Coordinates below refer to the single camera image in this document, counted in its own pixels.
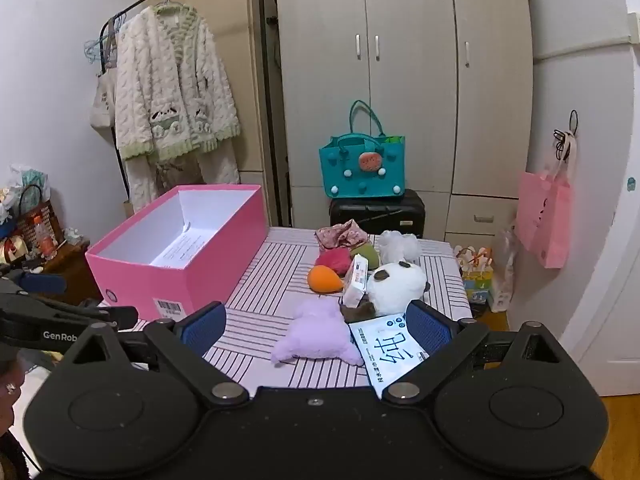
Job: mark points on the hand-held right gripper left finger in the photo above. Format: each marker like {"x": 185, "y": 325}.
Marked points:
{"x": 205, "y": 327}

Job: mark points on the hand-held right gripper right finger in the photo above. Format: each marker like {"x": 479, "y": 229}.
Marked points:
{"x": 425, "y": 327}

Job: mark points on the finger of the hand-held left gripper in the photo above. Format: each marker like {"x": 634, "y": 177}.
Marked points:
{"x": 122, "y": 316}
{"x": 45, "y": 284}

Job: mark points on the white plush with brown patches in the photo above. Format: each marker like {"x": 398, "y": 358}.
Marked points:
{"x": 395, "y": 285}

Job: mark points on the pink cardboard box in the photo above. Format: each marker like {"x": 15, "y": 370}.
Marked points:
{"x": 210, "y": 260}

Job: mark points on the pink floral cloth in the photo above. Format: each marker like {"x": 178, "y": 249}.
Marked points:
{"x": 342, "y": 234}

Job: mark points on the person's left hand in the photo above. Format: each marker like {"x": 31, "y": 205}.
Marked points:
{"x": 9, "y": 382}

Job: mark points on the wooden nightstand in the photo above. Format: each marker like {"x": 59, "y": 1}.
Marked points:
{"x": 75, "y": 270}

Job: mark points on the orange drink bottle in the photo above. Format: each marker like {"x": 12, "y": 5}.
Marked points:
{"x": 46, "y": 244}

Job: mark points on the white wet wipes pack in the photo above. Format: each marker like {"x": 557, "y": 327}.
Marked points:
{"x": 385, "y": 355}

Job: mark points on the colourful gift bag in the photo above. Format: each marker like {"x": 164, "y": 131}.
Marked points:
{"x": 475, "y": 280}

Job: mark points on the brown woven basket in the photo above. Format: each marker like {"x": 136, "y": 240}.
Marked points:
{"x": 47, "y": 215}

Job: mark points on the white printed paper sheet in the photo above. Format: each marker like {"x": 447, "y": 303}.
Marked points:
{"x": 180, "y": 250}

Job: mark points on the small white carton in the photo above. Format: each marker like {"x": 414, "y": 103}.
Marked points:
{"x": 356, "y": 280}

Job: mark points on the white fluffy plush toy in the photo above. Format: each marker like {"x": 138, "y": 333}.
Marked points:
{"x": 397, "y": 246}

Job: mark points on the white flower bouquet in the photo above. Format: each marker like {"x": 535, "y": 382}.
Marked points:
{"x": 7, "y": 205}

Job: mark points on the striped bed sheet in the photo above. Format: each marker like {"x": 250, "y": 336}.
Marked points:
{"x": 280, "y": 280}

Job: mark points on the green plush toy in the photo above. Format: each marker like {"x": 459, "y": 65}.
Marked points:
{"x": 369, "y": 252}

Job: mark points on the clear plastic bag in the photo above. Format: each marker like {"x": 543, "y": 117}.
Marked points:
{"x": 504, "y": 270}

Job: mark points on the green printed plastic bag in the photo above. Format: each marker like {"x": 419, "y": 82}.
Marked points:
{"x": 30, "y": 180}

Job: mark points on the purple plush toy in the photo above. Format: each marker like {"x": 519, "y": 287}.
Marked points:
{"x": 315, "y": 332}

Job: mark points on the orange plush toy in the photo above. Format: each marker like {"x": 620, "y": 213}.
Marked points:
{"x": 324, "y": 280}

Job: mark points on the red plush toy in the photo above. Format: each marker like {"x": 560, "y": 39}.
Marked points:
{"x": 332, "y": 261}

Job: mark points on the black suitcase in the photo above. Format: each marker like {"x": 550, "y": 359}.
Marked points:
{"x": 375, "y": 215}

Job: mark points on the pink paper bag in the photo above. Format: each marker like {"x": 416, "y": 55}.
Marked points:
{"x": 545, "y": 220}

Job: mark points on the white fluffy pajama pants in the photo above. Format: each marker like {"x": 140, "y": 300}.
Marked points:
{"x": 220, "y": 165}

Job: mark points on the teal felt handbag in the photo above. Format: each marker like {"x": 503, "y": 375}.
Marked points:
{"x": 350, "y": 175}

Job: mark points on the white hanging tote bag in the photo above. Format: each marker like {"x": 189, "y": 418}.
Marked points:
{"x": 102, "y": 105}

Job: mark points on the black clothes rack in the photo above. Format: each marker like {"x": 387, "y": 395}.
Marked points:
{"x": 272, "y": 110}

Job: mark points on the beige wardrobe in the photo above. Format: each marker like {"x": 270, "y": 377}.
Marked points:
{"x": 415, "y": 85}

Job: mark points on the blue clothes hangers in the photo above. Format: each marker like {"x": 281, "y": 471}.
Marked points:
{"x": 102, "y": 45}

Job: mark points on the white door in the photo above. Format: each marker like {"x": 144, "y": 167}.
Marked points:
{"x": 590, "y": 110}

